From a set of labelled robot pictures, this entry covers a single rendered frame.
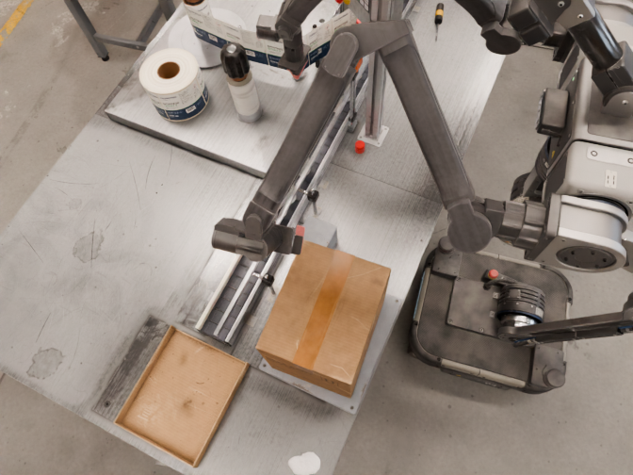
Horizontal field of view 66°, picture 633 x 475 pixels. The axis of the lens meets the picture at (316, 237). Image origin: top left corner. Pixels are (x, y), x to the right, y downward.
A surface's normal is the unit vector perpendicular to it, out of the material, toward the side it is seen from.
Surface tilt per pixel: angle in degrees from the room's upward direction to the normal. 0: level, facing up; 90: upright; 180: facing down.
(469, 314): 0
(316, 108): 52
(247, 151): 0
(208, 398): 0
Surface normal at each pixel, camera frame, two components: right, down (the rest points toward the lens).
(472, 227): -0.26, 0.42
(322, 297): -0.06, -0.41
